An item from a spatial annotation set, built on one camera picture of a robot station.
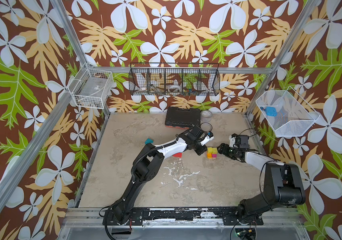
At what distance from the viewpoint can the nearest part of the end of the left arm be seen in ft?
2.51

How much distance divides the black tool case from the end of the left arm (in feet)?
0.85

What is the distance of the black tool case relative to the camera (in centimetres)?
110
